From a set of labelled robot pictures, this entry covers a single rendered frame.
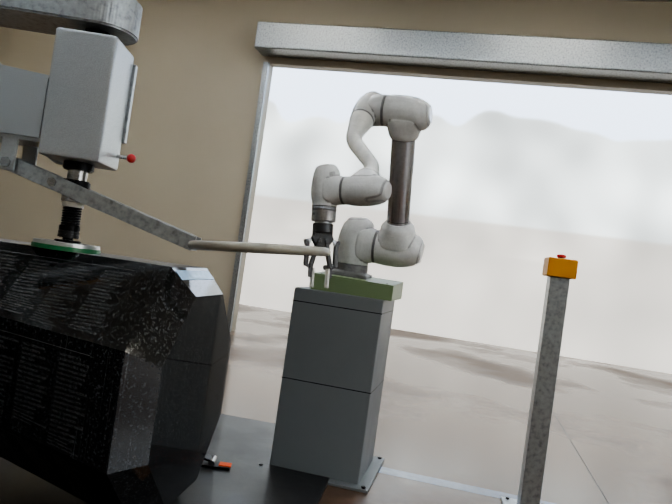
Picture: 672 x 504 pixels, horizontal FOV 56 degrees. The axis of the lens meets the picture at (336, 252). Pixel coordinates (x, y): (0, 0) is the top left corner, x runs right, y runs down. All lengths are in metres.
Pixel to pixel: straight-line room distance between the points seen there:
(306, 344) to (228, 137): 4.99
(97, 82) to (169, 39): 5.95
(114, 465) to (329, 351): 1.14
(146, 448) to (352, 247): 1.34
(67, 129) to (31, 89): 0.18
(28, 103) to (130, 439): 1.12
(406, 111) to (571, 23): 4.87
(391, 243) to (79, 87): 1.39
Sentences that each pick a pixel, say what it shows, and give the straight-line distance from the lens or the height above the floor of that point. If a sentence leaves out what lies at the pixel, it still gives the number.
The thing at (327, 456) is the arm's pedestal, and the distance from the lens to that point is 2.83.
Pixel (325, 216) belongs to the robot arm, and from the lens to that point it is 2.23.
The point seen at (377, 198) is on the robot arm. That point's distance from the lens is 2.18.
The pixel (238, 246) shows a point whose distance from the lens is 1.95.
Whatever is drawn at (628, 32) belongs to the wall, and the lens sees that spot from 7.39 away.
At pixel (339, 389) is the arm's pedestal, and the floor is 0.39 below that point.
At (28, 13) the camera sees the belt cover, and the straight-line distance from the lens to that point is 2.41.
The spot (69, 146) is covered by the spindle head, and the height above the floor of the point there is 1.18.
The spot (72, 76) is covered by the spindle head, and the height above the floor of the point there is 1.41.
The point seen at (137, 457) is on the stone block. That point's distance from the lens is 1.96.
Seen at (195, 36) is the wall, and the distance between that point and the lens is 8.03.
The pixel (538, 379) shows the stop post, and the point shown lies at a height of 0.56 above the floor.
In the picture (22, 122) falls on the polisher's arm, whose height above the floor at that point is 1.23.
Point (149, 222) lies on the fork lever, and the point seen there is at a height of 0.97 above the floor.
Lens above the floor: 0.92
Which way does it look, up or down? 1 degrees up
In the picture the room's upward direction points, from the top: 8 degrees clockwise
